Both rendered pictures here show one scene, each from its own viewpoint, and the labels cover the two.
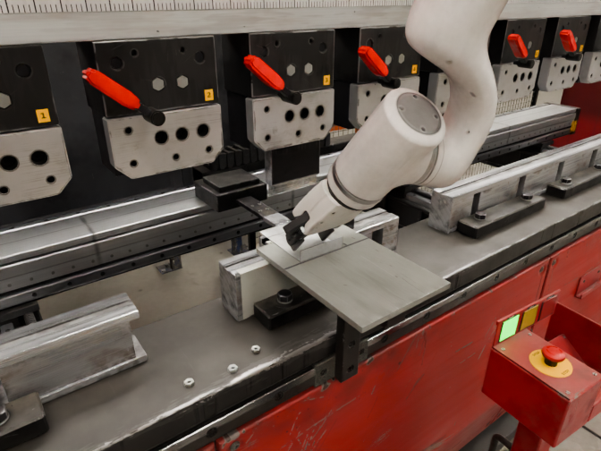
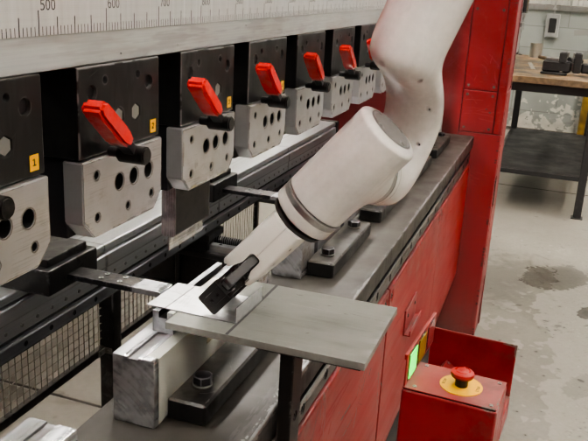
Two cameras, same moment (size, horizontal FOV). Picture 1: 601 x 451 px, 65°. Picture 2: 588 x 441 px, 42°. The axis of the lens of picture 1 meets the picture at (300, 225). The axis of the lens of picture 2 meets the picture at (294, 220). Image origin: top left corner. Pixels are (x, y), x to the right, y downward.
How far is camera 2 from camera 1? 0.49 m
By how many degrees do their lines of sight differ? 34
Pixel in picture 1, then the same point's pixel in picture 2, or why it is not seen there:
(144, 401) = not seen: outside the picture
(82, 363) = not seen: outside the picture
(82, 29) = (69, 53)
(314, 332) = (255, 412)
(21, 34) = (25, 62)
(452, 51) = (426, 71)
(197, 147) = (143, 191)
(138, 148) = (101, 198)
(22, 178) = (13, 248)
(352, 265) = (292, 313)
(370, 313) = (359, 350)
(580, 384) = (495, 395)
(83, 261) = not seen: outside the picture
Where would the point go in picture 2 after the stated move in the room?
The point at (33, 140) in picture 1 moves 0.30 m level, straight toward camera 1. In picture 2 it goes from (26, 194) to (366, 267)
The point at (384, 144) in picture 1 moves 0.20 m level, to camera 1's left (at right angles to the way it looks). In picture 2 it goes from (370, 162) to (214, 179)
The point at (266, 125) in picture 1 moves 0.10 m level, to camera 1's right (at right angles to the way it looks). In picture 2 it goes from (191, 158) to (262, 152)
